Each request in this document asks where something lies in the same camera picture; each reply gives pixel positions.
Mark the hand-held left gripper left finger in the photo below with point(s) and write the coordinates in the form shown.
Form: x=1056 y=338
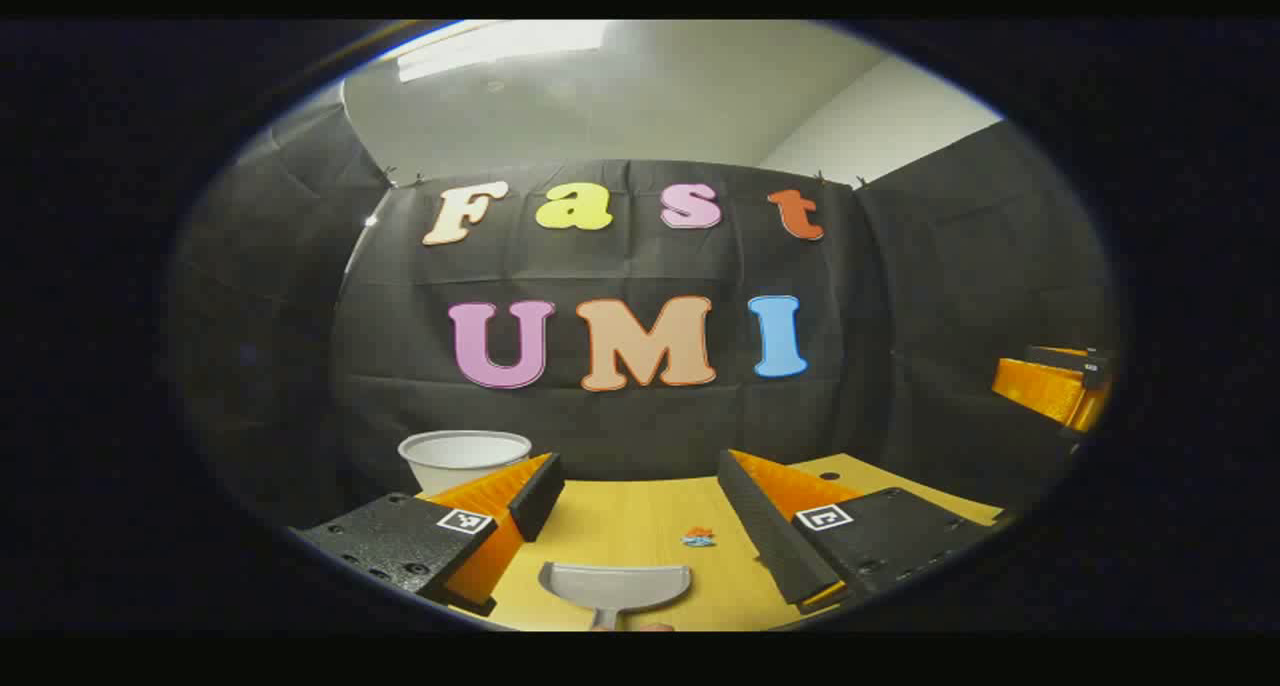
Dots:
x=540 y=491

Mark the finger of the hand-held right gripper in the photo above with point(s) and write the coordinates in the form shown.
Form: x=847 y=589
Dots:
x=1045 y=386

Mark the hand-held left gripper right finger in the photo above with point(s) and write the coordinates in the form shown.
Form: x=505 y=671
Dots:
x=760 y=526

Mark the blue paper scrap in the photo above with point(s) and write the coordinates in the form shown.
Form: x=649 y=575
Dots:
x=697 y=541

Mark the white ribbed garbage bin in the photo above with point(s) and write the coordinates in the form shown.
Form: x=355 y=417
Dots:
x=460 y=456

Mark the grey plastic dustpan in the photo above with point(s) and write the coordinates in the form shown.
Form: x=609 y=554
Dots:
x=615 y=586

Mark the wooden desktop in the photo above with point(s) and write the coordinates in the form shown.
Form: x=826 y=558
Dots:
x=620 y=526

